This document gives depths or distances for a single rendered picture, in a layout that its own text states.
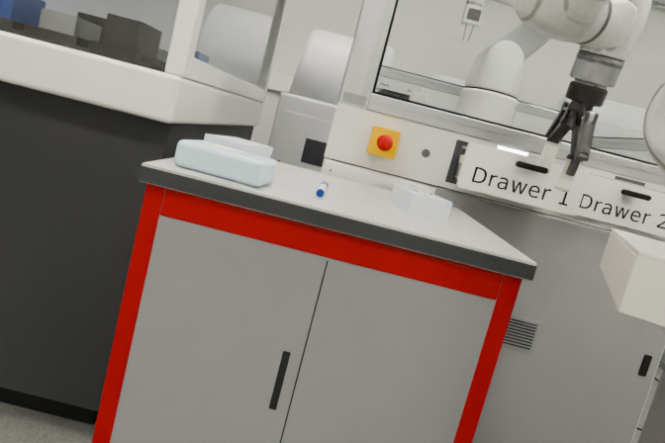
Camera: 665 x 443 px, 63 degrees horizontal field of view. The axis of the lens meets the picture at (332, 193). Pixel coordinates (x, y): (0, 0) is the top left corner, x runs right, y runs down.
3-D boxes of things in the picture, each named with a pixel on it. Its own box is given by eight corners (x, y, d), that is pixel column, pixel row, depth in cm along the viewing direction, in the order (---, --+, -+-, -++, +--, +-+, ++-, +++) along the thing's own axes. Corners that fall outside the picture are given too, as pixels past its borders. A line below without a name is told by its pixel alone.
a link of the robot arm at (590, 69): (614, 59, 113) (602, 87, 115) (571, 48, 113) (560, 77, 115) (632, 63, 105) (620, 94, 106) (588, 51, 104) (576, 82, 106)
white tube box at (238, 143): (239, 172, 99) (245, 144, 98) (199, 159, 101) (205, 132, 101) (267, 171, 111) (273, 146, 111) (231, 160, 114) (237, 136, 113)
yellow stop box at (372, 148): (394, 160, 135) (402, 132, 134) (366, 152, 135) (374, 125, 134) (392, 158, 140) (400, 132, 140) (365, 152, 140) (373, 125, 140)
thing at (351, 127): (700, 253, 142) (718, 200, 140) (324, 156, 141) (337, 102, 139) (557, 203, 236) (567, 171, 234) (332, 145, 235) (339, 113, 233)
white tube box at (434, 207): (447, 221, 105) (452, 203, 105) (408, 212, 103) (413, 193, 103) (425, 209, 117) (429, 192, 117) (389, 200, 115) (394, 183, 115)
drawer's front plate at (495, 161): (576, 217, 127) (590, 172, 126) (456, 187, 127) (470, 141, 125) (572, 216, 129) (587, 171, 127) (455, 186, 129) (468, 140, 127)
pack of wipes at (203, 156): (273, 184, 94) (279, 159, 93) (259, 189, 85) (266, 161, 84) (193, 162, 95) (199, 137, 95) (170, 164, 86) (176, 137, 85)
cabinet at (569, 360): (611, 525, 151) (705, 254, 141) (253, 435, 150) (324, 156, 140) (508, 372, 246) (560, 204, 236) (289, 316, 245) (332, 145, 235)
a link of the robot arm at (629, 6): (598, 55, 116) (554, 44, 110) (628, -20, 110) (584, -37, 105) (640, 65, 106) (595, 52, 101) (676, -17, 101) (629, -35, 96)
